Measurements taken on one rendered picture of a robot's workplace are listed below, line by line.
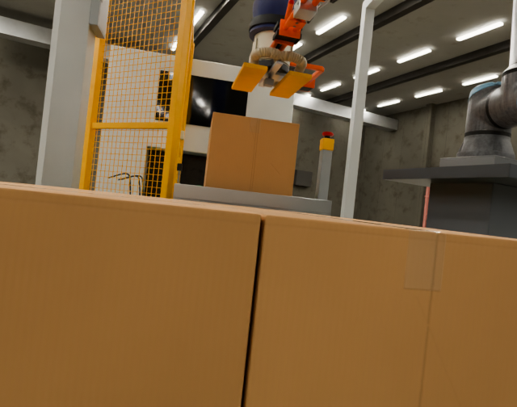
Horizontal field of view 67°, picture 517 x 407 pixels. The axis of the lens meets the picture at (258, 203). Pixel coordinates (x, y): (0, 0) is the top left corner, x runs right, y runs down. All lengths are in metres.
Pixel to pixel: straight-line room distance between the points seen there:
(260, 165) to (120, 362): 1.42
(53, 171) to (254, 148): 1.21
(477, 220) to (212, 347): 1.20
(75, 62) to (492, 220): 2.19
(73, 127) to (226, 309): 2.12
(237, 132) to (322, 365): 1.42
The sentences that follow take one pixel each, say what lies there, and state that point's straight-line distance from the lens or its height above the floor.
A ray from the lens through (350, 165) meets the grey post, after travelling 4.91.
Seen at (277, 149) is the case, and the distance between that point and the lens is 1.81.
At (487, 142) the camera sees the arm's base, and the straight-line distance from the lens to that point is 1.61.
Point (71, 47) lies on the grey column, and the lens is 2.59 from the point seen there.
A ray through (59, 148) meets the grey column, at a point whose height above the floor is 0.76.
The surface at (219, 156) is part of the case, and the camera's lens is 1.77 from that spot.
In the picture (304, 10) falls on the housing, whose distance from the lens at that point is 1.42.
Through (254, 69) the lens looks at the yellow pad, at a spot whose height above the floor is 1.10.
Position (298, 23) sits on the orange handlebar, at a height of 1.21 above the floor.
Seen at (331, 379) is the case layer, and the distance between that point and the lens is 0.49.
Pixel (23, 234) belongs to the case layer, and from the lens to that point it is 0.45.
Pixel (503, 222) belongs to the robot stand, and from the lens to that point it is 1.56.
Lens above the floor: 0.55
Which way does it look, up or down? level
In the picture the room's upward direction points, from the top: 6 degrees clockwise
